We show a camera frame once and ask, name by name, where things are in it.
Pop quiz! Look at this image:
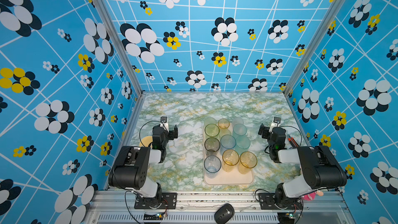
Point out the teal cup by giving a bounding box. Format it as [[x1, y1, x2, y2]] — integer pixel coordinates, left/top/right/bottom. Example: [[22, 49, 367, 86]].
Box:
[[234, 135, 251, 155], [233, 123, 247, 138]]

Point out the clear colourless cup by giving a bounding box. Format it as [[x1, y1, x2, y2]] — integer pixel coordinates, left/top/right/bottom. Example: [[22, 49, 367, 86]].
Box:
[[232, 117, 244, 125]]

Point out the amber cup back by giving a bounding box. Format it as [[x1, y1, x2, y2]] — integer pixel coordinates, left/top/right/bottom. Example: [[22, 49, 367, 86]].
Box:
[[238, 151, 258, 174]]

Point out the blue-grey translucent cup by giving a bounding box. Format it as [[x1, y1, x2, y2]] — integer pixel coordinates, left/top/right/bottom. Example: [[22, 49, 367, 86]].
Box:
[[220, 134, 236, 155]]

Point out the green translucent cup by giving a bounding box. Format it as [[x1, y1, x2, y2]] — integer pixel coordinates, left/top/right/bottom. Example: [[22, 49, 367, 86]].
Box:
[[204, 123, 220, 138]]

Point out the pale green tall cup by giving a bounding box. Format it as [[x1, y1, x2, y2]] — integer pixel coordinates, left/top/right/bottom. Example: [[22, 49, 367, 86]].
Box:
[[204, 117, 217, 126]]

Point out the dark smoky cup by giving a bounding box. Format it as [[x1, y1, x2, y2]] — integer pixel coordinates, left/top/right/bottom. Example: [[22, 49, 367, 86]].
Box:
[[204, 137, 220, 156]]

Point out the amber cup front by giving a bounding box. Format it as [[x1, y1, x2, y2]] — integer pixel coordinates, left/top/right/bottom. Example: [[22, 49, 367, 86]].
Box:
[[222, 149, 239, 172]]

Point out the grey-blue clear cup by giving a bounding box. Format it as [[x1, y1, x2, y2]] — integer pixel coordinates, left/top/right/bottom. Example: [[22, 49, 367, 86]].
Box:
[[204, 155, 221, 177]]

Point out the small amber cup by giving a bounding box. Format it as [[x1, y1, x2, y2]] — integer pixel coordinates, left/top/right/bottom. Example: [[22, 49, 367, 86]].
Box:
[[217, 118, 231, 131]]

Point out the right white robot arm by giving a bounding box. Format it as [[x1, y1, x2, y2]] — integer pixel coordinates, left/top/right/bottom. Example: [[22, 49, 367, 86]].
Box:
[[259, 124, 347, 208]]

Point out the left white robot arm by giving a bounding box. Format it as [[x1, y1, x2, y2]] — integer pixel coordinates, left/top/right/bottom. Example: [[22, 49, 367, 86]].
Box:
[[108, 124, 178, 209]]

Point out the beige plastic tray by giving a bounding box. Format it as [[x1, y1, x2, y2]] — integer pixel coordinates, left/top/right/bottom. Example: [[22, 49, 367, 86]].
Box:
[[203, 125, 254, 186]]

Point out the red black utility knife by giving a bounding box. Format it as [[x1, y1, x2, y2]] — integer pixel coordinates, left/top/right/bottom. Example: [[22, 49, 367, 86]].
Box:
[[287, 135, 300, 148]]

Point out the pink plush doll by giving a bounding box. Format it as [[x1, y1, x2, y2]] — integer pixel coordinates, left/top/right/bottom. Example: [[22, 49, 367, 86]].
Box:
[[303, 190, 324, 201]]

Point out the black computer mouse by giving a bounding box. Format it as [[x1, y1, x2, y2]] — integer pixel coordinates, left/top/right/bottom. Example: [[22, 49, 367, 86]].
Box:
[[214, 203, 235, 224]]

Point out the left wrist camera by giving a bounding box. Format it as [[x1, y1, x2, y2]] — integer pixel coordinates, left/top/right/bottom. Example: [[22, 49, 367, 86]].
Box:
[[160, 116, 169, 132]]

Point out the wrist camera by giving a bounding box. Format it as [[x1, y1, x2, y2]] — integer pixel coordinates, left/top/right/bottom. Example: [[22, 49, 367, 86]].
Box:
[[160, 116, 169, 132], [269, 117, 282, 133]]

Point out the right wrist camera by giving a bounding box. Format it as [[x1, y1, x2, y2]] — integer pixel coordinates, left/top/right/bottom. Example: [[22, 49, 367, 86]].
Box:
[[269, 117, 282, 133]]

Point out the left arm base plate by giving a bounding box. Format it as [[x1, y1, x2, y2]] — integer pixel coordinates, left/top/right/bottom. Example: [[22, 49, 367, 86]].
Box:
[[134, 192, 177, 209]]

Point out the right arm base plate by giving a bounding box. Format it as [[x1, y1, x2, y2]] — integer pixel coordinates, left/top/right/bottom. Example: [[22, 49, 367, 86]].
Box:
[[256, 192, 303, 211]]

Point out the aluminium front frame rail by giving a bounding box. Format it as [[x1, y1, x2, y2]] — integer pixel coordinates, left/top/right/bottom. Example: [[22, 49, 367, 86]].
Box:
[[84, 190, 355, 224]]

